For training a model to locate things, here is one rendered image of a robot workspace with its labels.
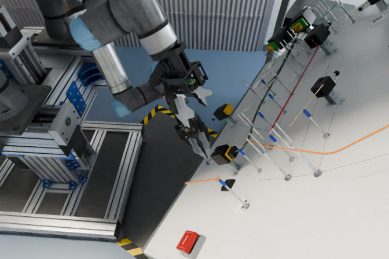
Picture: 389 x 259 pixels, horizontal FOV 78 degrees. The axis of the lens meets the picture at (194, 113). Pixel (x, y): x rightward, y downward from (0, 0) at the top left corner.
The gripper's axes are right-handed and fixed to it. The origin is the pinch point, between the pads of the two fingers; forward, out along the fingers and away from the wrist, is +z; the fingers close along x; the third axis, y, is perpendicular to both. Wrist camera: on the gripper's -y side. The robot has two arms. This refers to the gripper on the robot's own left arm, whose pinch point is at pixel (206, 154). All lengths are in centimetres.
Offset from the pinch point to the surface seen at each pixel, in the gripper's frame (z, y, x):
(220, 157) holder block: 0.6, 12.0, 6.2
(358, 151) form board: 6.8, 31.3, 34.3
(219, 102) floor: -15, -164, -3
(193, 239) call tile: 12.8, 26.7, -6.2
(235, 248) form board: 14.9, 32.8, 4.2
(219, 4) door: -109, -189, 44
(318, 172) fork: 8.0, 30.4, 26.2
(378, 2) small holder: -19, -14, 75
